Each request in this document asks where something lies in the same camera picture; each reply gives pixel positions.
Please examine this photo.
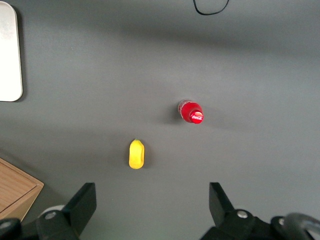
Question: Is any thin black looped cable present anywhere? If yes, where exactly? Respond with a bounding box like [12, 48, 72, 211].
[193, 0, 230, 16]

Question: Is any red cola bottle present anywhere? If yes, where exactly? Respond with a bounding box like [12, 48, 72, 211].
[177, 98, 205, 125]

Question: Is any yellow lemon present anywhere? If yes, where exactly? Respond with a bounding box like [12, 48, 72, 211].
[128, 138, 146, 170]

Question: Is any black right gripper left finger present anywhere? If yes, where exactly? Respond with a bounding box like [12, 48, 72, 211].
[36, 182, 97, 240]

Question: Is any cream rectangular tray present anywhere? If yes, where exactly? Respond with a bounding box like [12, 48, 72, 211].
[0, 1, 24, 102]

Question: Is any wooden drawer cabinet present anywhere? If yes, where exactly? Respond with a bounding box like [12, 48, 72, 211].
[0, 157, 45, 222]

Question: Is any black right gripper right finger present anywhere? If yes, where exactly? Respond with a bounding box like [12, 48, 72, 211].
[199, 182, 276, 240]

